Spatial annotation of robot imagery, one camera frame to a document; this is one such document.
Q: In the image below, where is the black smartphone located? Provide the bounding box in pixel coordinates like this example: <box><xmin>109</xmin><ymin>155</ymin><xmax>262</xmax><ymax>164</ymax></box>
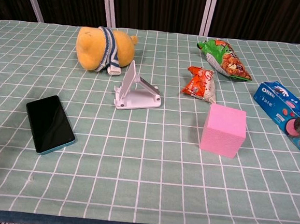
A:
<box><xmin>21</xmin><ymin>93</ymin><xmax>79</xmax><ymax>158</ymax></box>

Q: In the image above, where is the green snack bag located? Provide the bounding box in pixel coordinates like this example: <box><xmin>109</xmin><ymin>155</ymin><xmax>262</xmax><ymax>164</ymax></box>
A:
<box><xmin>193</xmin><ymin>37</ymin><xmax>256</xmax><ymax>83</ymax></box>

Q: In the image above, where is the white frame post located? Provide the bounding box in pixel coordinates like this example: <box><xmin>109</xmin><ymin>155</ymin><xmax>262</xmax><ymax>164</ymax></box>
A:
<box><xmin>198</xmin><ymin>0</ymin><xmax>219</xmax><ymax>37</ymax></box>
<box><xmin>18</xmin><ymin>0</ymin><xmax>47</xmax><ymax>23</ymax></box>
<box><xmin>98</xmin><ymin>0</ymin><xmax>119</xmax><ymax>28</ymax></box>

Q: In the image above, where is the green checked tablecloth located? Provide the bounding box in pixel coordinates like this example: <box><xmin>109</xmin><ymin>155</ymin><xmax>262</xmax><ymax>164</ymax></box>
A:
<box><xmin>0</xmin><ymin>18</ymin><xmax>300</xmax><ymax>224</ymax></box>

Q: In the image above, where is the dark pleated curtain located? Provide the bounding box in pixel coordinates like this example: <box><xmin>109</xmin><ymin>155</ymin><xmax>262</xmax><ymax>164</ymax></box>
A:
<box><xmin>0</xmin><ymin>0</ymin><xmax>300</xmax><ymax>44</ymax></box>

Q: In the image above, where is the orange snack bag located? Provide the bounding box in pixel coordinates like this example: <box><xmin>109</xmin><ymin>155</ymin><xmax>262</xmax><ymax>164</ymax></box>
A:
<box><xmin>179</xmin><ymin>65</ymin><xmax>220</xmax><ymax>104</ymax></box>

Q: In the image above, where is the pink foam cube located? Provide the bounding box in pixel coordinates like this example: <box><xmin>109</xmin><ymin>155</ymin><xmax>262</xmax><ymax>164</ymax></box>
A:
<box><xmin>198</xmin><ymin>102</ymin><xmax>249</xmax><ymax>160</ymax></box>

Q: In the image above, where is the yellow plush toy striped scarf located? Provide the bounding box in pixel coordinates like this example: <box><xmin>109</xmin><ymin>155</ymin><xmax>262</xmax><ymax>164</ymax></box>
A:
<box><xmin>73</xmin><ymin>24</ymin><xmax>141</xmax><ymax>78</ymax></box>

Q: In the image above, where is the white folding phone stand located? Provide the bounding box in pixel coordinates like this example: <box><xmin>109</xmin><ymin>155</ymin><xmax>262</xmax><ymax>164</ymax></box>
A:
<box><xmin>112</xmin><ymin>58</ymin><xmax>167</xmax><ymax>114</ymax></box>

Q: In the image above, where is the blue Oreo cookie box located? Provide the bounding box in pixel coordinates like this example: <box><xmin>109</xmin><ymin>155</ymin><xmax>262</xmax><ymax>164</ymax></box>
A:
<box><xmin>248</xmin><ymin>79</ymin><xmax>300</xmax><ymax>161</ymax></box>

